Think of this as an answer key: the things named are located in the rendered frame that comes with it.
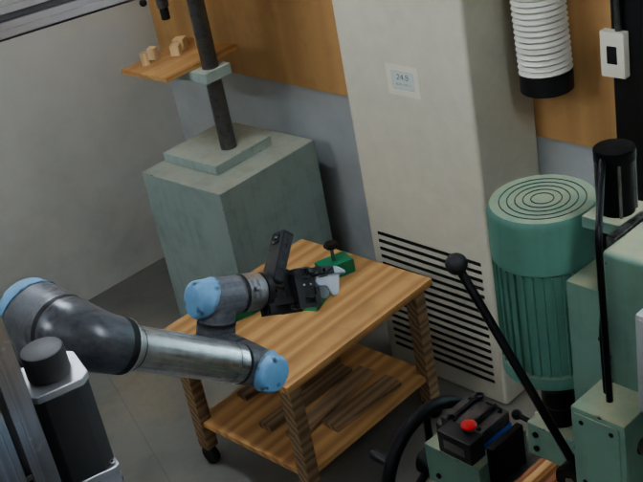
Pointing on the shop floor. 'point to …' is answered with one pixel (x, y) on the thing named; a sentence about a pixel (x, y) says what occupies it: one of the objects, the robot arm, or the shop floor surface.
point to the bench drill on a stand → (225, 173)
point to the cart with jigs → (321, 366)
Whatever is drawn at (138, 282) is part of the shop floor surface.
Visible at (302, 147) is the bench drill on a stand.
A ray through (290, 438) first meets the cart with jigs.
